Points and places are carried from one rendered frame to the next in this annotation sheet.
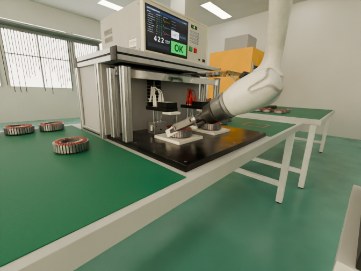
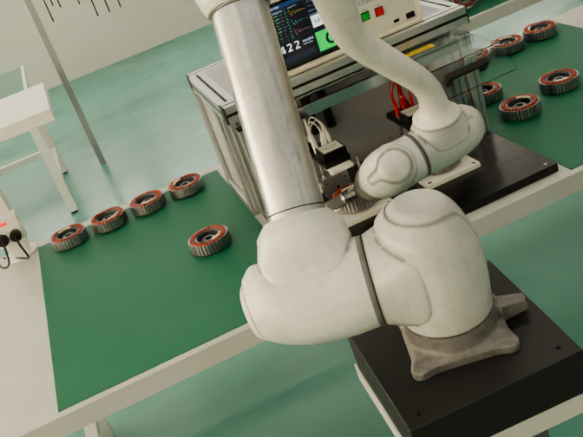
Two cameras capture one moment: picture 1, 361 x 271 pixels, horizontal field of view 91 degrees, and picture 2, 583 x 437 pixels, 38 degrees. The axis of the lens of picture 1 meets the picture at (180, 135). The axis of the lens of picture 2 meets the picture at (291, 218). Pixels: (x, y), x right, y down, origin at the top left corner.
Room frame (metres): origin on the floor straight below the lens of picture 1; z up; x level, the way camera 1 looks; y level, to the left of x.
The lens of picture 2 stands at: (-0.87, -0.99, 1.72)
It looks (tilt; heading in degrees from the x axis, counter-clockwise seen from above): 26 degrees down; 37
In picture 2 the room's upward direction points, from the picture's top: 20 degrees counter-clockwise
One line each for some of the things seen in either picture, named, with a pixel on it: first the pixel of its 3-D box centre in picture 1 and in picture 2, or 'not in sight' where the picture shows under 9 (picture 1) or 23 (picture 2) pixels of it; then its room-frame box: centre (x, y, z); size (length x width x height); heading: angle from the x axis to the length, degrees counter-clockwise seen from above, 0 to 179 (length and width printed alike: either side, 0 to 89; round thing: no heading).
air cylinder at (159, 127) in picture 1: (157, 127); (334, 180); (0.85, 0.11, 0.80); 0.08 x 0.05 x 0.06; 137
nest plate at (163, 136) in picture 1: (178, 136); (357, 205); (0.75, 0.01, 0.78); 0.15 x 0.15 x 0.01; 47
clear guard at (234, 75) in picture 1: (218, 79); (436, 64); (0.98, -0.19, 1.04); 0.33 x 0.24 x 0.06; 47
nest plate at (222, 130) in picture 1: (210, 129); (440, 167); (0.93, -0.16, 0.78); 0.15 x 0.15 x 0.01; 47
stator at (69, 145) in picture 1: (71, 144); (209, 240); (0.61, 0.39, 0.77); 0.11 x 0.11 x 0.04
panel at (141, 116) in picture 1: (161, 100); (346, 113); (1.01, 0.11, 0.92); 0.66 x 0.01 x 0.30; 137
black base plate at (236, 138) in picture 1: (193, 135); (398, 190); (0.85, -0.06, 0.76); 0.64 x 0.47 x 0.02; 137
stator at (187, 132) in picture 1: (179, 131); (354, 197); (0.75, 0.01, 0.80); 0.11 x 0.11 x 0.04
